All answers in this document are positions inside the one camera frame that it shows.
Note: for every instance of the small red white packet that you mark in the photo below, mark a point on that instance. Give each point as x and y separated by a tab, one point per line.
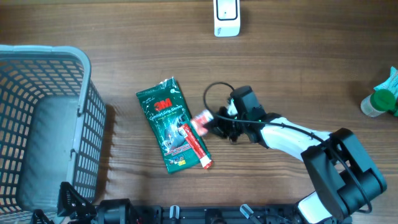
201	122

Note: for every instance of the teal wet wipes pack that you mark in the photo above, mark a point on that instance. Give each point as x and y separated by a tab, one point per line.
391	83

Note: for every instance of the red toothpaste tube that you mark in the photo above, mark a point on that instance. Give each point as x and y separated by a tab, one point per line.
187	133

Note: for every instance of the white barcode scanner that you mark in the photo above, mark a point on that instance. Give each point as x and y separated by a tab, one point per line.
227	18

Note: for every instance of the green lid jar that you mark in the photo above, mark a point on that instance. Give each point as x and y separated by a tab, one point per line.
378	103

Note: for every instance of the green 3M gloves packet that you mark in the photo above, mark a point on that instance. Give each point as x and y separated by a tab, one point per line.
166	110

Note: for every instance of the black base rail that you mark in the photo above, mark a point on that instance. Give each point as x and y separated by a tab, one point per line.
278	214

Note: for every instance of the grey plastic shopping basket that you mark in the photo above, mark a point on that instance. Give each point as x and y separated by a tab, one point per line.
52	128

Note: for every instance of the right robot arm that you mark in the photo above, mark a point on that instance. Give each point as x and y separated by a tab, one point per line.
343	175

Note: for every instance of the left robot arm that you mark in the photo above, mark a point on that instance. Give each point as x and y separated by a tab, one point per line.
119	211

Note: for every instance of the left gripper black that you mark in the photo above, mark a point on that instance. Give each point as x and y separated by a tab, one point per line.
83	213

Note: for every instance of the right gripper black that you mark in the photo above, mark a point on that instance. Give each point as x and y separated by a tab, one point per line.
217	126

